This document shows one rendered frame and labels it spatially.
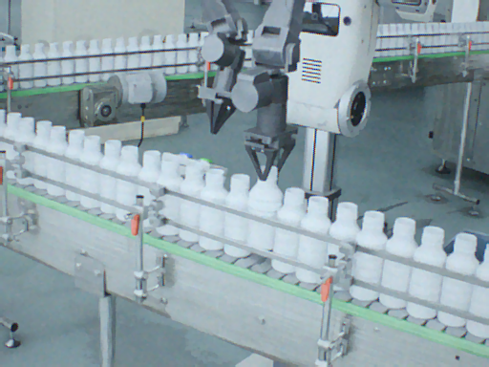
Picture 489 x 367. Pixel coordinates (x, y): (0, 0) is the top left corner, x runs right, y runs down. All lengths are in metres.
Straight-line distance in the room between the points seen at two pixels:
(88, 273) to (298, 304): 0.57
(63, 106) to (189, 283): 1.62
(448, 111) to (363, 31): 3.56
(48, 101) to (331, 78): 1.40
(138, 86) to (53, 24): 2.53
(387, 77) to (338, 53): 2.20
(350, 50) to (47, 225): 0.88
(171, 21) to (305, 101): 3.98
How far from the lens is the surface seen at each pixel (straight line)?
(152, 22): 6.00
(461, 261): 1.42
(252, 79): 1.45
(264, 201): 1.57
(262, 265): 1.64
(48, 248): 2.02
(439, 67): 4.62
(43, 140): 1.99
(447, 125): 5.67
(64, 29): 5.68
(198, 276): 1.69
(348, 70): 2.12
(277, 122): 1.53
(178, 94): 3.47
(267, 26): 1.53
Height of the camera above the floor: 1.67
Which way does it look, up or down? 16 degrees down
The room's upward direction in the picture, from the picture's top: 3 degrees clockwise
